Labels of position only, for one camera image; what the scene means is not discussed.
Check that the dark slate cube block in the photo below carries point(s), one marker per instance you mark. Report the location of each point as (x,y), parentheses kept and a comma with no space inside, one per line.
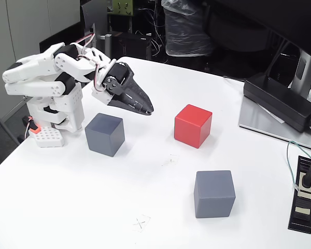
(103,135)

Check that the grey cube block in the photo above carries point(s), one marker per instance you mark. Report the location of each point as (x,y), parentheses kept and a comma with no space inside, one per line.
(213,194)

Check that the black equipment box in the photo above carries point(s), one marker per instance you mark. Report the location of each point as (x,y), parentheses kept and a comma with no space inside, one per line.
(132,44)

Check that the red cube block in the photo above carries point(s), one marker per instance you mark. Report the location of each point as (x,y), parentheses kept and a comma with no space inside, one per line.
(191,127)

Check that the green panel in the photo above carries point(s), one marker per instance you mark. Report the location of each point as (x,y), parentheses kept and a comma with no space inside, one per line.
(121,6)

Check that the small clear tape mark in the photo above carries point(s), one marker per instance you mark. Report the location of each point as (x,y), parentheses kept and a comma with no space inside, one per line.
(172,159)

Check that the white perforated clamp block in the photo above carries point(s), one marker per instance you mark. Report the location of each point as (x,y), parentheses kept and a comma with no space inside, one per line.
(50,137)

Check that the silver monitor stand base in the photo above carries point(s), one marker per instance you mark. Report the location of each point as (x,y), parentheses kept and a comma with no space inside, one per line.
(254,116)

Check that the clear tape with X mark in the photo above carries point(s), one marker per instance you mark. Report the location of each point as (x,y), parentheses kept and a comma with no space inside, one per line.
(140,223)

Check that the black power adapter brick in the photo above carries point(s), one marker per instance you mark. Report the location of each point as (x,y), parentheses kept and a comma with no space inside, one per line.
(277,101)

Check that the large black monitor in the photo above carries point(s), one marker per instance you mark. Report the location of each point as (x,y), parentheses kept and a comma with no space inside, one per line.
(261,15)

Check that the silver monitor stand neck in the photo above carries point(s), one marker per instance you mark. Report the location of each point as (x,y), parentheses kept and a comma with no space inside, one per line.
(303,70)

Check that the black table outlet strip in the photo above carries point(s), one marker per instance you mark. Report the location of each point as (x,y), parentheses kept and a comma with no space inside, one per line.
(302,212)

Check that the silver metal post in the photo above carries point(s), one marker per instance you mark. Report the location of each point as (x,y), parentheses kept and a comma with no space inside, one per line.
(106,44)

